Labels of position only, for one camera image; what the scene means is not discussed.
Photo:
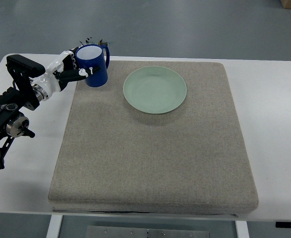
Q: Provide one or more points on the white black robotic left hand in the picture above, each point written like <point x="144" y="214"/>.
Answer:
<point x="61" y="71"/>

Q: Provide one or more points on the blue mug white inside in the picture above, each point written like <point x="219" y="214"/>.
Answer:
<point x="95" y="60"/>

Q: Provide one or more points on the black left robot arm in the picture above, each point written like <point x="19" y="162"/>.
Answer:
<point x="13" y="123"/>

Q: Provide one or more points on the light green plate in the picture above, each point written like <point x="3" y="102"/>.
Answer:
<point x="154" y="89"/>

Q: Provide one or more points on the beige fabric cushion mat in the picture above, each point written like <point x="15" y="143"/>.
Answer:
<point x="191" y="160"/>

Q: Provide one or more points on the black table control panel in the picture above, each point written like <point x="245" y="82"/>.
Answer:
<point x="285" y="225"/>

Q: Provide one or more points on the white table frame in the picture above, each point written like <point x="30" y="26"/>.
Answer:
<point x="56" y="220"/>

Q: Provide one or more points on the grey metal base plate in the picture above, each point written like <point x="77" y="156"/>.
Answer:
<point x="122" y="232"/>

